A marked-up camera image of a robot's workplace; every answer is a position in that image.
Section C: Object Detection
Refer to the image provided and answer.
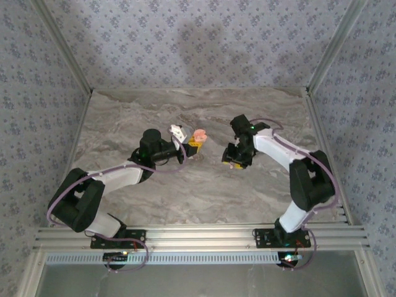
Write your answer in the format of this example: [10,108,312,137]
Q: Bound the aluminium frame post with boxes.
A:
[305,0,369,93]
[32,0,94,93]
[355,249,384,297]
[18,250,47,297]

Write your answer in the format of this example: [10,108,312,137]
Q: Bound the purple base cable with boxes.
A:
[106,235,150,273]
[280,228,318,272]

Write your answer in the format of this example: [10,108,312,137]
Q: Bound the black controller board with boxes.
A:
[277,252,303,267]
[103,252,129,264]

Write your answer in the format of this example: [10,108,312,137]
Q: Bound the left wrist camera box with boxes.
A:
[168,124,188,144]

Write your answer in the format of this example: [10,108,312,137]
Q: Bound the grey slotted cable duct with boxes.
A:
[45,251,285,266]

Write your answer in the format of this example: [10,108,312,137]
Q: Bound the aluminium mounting rail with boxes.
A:
[33,225,371,252]

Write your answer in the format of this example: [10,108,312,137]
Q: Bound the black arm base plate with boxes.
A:
[90,229,147,249]
[254,227,311,248]

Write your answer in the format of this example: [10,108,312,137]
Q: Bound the salmon pink charging case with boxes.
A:
[192,129,209,144]

